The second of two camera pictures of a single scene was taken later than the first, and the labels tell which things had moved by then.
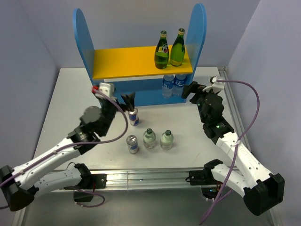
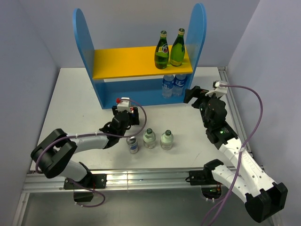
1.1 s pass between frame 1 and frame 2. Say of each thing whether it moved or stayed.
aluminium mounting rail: stayed
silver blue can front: stayed
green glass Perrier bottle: stayed
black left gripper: moved
